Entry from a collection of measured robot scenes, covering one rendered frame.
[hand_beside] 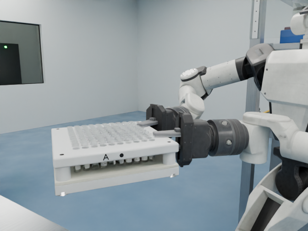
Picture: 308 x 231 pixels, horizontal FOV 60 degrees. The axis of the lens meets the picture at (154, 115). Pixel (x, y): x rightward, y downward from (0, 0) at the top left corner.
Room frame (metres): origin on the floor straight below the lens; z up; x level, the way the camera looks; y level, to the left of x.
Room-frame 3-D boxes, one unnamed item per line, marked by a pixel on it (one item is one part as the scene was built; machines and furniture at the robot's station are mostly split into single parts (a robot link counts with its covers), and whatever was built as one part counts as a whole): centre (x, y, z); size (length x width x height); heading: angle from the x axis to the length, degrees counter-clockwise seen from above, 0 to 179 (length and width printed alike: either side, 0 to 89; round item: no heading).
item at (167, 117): (0.77, -0.03, 1.06); 0.12 x 0.10 x 0.13; 143
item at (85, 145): (0.50, 0.13, 1.05); 0.01 x 0.01 x 0.07
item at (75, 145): (0.50, 0.15, 1.05); 0.01 x 0.01 x 0.07
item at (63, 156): (0.60, 0.11, 1.06); 0.25 x 0.24 x 0.02; 21
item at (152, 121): (0.70, 0.02, 1.08); 0.06 x 0.03 x 0.02; 143
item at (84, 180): (0.60, 0.11, 1.02); 0.24 x 0.24 x 0.02; 21
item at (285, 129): (0.62, -0.27, 1.07); 0.13 x 0.07 x 0.09; 39
